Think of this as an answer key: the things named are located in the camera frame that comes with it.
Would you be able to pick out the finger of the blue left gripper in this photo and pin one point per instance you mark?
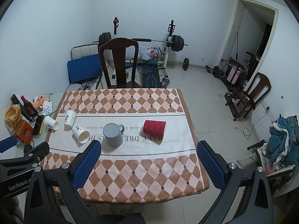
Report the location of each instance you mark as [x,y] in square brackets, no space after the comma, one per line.
[8,143]

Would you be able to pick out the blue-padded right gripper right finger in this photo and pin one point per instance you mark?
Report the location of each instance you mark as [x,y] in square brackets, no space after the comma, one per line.
[256,204]

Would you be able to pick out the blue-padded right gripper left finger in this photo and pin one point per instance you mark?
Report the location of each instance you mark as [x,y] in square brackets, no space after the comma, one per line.
[41,205]

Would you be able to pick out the grey ceramic mug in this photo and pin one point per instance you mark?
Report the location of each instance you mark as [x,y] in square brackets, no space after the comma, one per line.
[113,134]

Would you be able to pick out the red ribbed paper cup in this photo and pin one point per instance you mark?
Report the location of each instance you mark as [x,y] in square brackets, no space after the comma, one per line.
[154,128]

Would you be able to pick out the white paper cup lying left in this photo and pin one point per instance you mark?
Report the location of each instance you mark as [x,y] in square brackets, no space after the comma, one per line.
[51,123]

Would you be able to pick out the white paper cup lying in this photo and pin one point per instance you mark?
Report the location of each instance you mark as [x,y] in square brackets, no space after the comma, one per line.
[51,123]
[80,134]

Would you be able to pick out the white paper cup upright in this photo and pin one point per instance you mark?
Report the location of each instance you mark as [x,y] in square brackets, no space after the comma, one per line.
[69,119]

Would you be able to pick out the white paper cup lying front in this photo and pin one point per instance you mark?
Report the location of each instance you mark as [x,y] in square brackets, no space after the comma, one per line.
[80,134]

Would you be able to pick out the orange box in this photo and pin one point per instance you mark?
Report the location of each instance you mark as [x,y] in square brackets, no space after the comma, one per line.
[24,131]

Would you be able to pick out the yellow plastic bag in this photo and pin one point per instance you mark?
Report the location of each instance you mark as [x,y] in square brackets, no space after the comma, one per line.
[12,117]

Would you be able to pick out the dark wine bottle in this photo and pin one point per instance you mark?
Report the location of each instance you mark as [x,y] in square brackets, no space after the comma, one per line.
[29,107]

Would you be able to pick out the pile of clothes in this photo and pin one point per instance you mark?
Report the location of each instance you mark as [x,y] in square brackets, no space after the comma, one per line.
[281,150]

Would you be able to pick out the dark wooden chair right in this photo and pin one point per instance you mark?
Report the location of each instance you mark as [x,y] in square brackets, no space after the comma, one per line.
[242,102]

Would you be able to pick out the blue folding chair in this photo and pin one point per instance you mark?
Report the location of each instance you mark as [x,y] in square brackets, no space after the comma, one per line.
[85,68]

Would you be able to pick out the checkered brown white tablecloth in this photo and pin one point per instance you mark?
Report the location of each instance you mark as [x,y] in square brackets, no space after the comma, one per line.
[144,168]

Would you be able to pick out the pink seat exercise machine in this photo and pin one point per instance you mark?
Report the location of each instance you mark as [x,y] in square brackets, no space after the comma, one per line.
[234,75]

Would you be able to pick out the long barbell on floor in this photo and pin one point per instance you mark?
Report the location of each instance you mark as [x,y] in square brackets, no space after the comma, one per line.
[215,71]

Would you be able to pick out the dark wooden chair at table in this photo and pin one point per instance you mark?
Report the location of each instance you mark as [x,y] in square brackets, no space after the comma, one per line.
[118,48]

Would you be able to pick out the small dumbbell on floor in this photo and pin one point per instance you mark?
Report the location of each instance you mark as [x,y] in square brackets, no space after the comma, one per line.
[165,82]

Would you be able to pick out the blue badminton racket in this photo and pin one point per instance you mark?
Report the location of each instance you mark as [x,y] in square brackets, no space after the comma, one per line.
[146,70]

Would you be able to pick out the white red plastic bag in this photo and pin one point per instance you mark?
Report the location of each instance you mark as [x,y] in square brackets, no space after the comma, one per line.
[147,53]

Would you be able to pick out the barbell on weight bench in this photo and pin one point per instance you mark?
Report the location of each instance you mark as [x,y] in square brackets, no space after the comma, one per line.
[173,42]

